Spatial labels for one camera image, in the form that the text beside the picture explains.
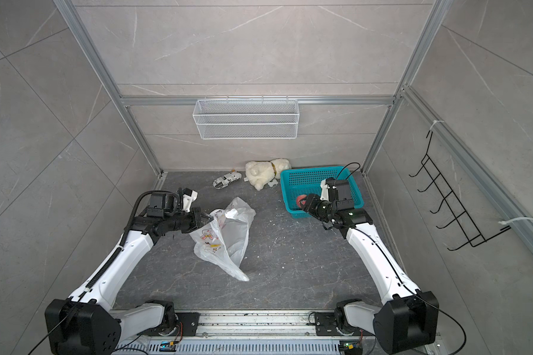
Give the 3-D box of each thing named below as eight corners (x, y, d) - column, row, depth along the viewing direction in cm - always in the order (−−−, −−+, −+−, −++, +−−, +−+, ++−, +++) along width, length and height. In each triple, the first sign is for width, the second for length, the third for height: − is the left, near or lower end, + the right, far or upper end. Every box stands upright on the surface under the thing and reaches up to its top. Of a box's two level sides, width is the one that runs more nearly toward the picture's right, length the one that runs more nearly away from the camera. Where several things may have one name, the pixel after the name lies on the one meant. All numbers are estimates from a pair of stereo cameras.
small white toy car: (217, 191, 113) (215, 187, 110) (212, 185, 115) (211, 181, 113) (242, 178, 119) (241, 174, 116) (237, 172, 121) (236, 168, 119)
